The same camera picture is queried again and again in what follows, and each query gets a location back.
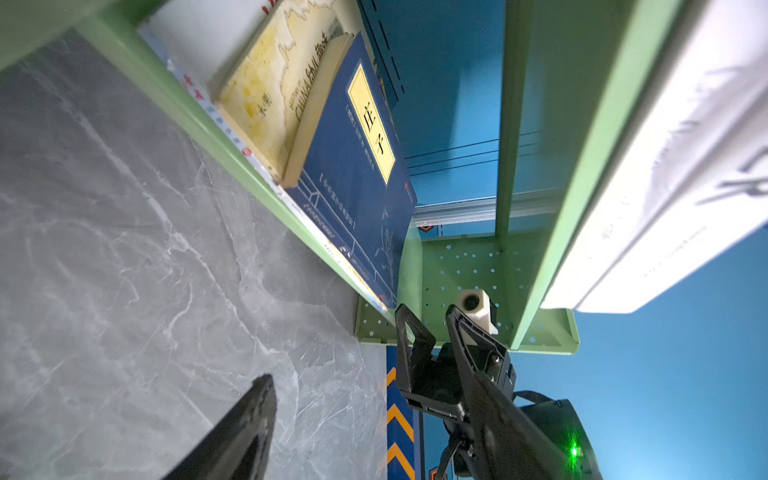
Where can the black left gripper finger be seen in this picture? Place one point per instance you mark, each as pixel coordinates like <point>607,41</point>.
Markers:
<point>238,446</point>

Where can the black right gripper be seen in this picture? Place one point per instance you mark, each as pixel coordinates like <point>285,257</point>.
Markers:
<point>512,435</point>

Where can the white LOVER book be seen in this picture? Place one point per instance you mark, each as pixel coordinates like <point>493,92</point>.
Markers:
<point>688,179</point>

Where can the yellow illustrated Chinese book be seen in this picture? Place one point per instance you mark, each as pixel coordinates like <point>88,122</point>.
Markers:
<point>262,89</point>

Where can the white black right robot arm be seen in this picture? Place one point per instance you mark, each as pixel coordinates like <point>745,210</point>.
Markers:
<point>458,432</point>

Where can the green wooden two-tier shelf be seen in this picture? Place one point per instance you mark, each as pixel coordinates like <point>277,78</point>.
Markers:
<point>586,66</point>

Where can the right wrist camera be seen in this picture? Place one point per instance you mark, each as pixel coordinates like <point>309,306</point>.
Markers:
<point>477,314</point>

